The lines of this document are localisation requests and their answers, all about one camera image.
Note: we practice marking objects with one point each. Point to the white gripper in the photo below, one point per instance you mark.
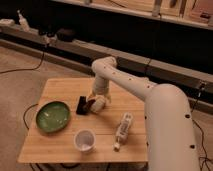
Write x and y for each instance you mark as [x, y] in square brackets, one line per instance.
[100, 101]

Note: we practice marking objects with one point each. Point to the brown red elongated object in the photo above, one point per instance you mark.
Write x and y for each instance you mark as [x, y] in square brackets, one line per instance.
[88, 105]

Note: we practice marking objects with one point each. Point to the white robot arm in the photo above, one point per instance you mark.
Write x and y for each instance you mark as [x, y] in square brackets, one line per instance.
[171, 143]

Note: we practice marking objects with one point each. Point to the black smartphone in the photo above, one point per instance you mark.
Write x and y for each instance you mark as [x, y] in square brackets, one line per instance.
[81, 109]

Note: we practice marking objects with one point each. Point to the white paper cup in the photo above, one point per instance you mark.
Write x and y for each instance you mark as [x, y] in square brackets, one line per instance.
[84, 141]

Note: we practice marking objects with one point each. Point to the green bowl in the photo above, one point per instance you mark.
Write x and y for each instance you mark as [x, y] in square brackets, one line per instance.
[53, 117]

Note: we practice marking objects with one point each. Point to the black device on ledge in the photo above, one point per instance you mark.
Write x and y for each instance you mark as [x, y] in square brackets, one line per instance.
[66, 35]

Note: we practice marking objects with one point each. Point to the white spray bottle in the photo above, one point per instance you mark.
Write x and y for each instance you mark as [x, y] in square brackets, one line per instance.
[23, 22]

